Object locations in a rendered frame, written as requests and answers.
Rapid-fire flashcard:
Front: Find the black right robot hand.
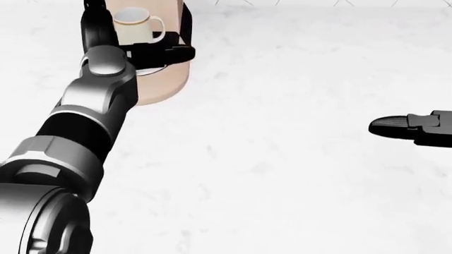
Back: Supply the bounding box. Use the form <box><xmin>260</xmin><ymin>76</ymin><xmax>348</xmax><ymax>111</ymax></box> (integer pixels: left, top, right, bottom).
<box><xmin>368</xmin><ymin>110</ymin><xmax>452</xmax><ymax>148</ymax></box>

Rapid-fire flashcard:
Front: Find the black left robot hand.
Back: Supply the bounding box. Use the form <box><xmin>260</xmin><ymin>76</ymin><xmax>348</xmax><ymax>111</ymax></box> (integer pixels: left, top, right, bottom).
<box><xmin>80</xmin><ymin>0</ymin><xmax>196</xmax><ymax>70</ymax></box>

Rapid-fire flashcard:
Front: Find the cream ceramic mug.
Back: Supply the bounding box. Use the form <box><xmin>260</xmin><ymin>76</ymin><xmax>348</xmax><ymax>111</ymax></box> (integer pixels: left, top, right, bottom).
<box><xmin>112</xmin><ymin>6</ymin><xmax>166</xmax><ymax>46</ymax></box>

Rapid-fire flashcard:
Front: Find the tan wooden board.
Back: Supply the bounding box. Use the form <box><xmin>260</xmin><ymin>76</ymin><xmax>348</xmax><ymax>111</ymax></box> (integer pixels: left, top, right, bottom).
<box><xmin>105</xmin><ymin>0</ymin><xmax>196</xmax><ymax>107</ymax></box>

